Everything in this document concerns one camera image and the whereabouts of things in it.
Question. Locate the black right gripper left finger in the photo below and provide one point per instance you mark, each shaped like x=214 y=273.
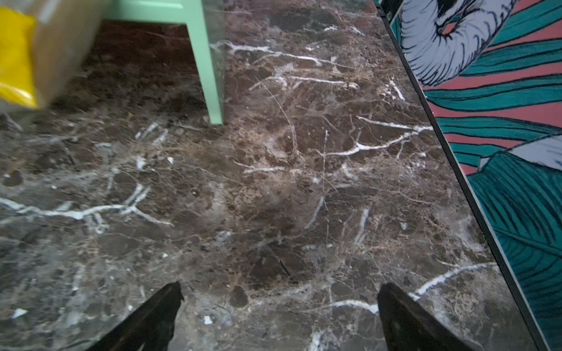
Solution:
x=149 y=327

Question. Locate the green two-tier shelf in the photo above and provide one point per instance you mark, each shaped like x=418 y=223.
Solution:
x=205 y=21

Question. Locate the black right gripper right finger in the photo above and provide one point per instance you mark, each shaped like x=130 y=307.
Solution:
x=408 y=326

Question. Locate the yellow pastatime spaghetti bag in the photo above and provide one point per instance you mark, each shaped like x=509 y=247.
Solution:
x=43 y=44

